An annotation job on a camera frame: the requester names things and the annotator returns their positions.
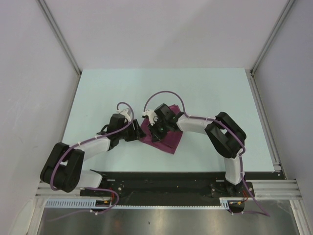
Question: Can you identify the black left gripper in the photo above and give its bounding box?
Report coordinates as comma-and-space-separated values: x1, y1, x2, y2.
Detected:
117, 119, 146, 142

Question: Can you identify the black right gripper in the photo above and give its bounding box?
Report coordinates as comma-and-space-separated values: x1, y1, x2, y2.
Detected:
147, 118, 169, 143

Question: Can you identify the purple cloth napkin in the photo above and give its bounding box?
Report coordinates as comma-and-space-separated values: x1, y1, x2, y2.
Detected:
140, 105, 182, 154

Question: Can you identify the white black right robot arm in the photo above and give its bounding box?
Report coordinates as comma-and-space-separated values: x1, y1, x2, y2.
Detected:
143, 104, 246, 196

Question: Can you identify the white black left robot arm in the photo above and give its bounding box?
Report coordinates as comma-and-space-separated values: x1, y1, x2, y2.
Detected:
40, 114, 146, 193

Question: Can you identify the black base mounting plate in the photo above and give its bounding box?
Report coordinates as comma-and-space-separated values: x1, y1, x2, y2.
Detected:
80, 171, 286, 206

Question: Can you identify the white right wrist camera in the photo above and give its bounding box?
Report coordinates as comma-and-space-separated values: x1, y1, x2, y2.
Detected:
142, 109, 159, 126

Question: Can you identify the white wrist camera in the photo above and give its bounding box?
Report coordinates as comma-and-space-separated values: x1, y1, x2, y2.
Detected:
117, 108, 133, 122
142, 109, 159, 126

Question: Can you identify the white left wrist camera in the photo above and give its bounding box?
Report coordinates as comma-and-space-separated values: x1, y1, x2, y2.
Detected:
117, 108, 133, 122

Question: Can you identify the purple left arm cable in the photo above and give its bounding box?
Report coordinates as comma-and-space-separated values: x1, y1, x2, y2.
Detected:
46, 101, 135, 222

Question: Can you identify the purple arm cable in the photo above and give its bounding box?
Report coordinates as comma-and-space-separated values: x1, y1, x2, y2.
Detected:
143, 91, 270, 217
46, 101, 135, 222

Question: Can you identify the light blue cable duct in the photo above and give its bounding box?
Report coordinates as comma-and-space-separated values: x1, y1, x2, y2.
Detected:
45, 199, 229, 210

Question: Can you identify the aluminium side rail right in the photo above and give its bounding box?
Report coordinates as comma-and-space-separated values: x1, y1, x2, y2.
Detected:
246, 70, 284, 172

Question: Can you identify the aluminium frame post left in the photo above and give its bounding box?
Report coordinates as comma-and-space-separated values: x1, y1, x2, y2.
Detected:
36, 0, 82, 77

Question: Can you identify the aluminium frame post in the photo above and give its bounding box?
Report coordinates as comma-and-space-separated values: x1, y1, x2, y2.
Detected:
36, 0, 82, 77
249, 0, 297, 76

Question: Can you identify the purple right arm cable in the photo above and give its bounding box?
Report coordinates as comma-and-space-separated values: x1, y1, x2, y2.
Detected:
143, 91, 270, 217

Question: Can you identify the aluminium frame post right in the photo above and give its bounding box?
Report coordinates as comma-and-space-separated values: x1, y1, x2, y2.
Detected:
249, 0, 297, 76

